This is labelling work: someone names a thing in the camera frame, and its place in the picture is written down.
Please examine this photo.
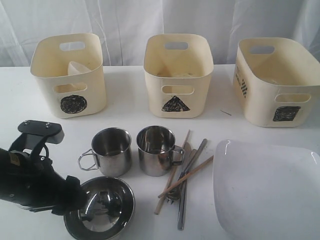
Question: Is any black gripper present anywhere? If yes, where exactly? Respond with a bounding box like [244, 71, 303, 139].
[19, 156, 85, 216]

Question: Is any cream bin with triangle mark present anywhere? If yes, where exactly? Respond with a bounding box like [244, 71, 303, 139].
[143, 33, 214, 118]

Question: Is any small white bowl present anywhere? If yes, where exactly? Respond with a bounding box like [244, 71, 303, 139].
[67, 61, 91, 76]

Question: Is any cream bin with circle mark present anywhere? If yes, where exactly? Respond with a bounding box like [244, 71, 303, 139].
[30, 33, 107, 119]

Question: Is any wooden chopstick crossing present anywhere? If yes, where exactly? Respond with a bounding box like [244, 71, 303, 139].
[157, 155, 214, 199]

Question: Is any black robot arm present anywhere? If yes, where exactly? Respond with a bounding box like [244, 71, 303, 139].
[0, 149, 88, 216]

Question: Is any steel mug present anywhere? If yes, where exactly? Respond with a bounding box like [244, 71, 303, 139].
[77, 127, 133, 177]
[136, 125, 185, 177]

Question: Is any wooden chopstick long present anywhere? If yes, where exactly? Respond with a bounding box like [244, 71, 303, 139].
[154, 129, 191, 215]

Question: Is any cream bin with square mark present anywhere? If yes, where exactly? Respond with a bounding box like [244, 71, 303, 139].
[233, 37, 320, 128]

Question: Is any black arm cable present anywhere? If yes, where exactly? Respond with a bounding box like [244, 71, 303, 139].
[41, 144, 51, 161]

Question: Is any white curtain backdrop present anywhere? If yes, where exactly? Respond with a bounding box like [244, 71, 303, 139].
[0, 0, 320, 67]

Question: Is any white square plate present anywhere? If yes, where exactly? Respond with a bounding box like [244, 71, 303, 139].
[213, 139, 320, 240]

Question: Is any stainless steel bowl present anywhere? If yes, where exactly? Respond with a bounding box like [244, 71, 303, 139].
[63, 176, 136, 240]

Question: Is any steel table knife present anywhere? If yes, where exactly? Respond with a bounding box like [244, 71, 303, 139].
[178, 149, 199, 180]

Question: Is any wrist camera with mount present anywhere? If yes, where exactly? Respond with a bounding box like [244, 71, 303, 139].
[9, 120, 65, 159]

